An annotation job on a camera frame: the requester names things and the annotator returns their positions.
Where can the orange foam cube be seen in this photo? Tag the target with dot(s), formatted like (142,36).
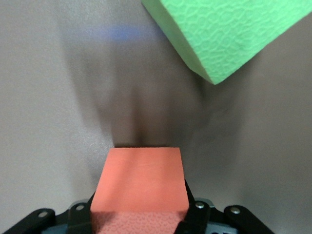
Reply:
(141,180)

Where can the green foam cube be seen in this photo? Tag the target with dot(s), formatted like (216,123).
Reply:
(226,36)

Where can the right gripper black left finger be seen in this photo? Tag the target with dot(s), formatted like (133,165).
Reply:
(78,219)

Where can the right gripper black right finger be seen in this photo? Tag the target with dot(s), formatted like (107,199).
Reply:
(200,217)

